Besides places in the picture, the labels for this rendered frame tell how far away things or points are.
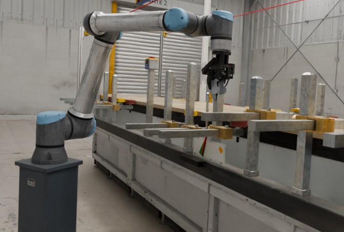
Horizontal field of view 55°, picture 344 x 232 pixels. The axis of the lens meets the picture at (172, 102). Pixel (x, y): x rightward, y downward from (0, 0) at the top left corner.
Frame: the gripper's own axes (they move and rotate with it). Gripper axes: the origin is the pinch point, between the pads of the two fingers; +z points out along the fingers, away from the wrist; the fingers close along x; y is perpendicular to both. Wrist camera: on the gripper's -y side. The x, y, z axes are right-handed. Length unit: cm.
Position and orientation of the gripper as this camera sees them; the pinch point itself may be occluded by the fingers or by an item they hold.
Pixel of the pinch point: (215, 98)
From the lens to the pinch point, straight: 146.4
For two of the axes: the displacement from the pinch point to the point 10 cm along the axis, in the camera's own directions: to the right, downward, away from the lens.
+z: -0.5, 10.0, 0.5
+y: 4.6, 0.7, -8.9
